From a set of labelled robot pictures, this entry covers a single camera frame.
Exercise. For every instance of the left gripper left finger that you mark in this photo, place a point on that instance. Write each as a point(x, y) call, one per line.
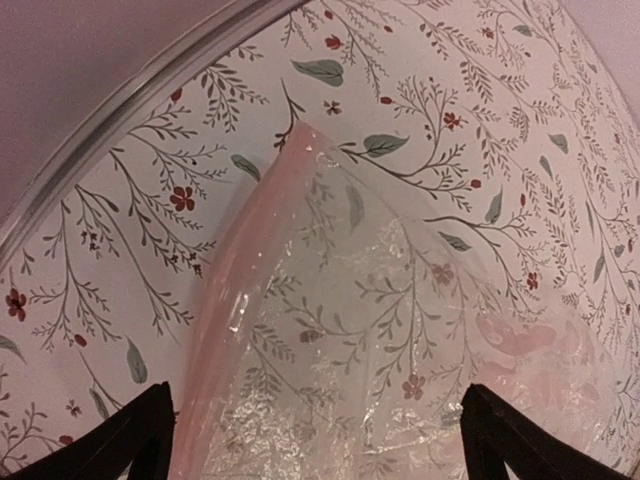
point(136, 440)

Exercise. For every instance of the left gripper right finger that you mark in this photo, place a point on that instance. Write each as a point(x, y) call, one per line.
point(499, 440)

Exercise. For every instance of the clear zip top bag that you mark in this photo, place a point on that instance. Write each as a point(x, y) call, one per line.
point(339, 333)

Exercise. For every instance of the floral table mat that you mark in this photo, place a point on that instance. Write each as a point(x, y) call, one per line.
point(496, 118)

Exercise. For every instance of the aluminium front rail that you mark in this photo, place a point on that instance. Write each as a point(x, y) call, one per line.
point(73, 72)

